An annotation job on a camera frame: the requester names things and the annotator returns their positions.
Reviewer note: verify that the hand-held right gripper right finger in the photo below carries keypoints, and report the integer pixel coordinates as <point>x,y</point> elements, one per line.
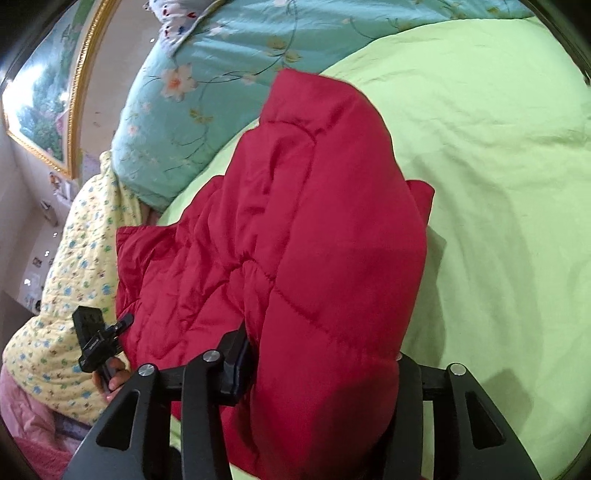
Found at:
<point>411,383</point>

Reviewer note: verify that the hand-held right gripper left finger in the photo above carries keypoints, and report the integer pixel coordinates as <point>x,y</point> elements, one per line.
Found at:
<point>235,369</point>

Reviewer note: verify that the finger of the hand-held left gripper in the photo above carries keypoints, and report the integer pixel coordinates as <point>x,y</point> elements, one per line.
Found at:
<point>121,325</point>

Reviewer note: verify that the red quilted coat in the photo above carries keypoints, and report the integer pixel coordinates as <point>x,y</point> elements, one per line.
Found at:
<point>323,230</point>

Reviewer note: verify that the person's left hand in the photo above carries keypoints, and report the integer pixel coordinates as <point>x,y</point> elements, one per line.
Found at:
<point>113,376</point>

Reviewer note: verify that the yellow printed quilt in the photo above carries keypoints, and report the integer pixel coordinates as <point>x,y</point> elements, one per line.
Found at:
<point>69,258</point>

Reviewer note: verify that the pink fleece blanket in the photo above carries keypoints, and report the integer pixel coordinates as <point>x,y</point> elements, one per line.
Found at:
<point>27,415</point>

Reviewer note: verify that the pink bed sheet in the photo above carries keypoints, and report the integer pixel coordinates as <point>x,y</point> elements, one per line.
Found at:
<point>148,214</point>

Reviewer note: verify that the light green bed sheet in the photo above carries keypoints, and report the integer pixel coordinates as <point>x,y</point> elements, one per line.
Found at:
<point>508,184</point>

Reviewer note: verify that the teal floral pillow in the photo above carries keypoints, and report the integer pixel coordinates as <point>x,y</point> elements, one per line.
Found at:
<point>207,115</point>

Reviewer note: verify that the gold framed landscape painting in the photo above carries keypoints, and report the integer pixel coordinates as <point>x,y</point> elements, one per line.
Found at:
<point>41,92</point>

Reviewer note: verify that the white patterned pillow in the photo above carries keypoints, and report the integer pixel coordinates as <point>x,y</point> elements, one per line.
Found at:
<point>178,23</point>

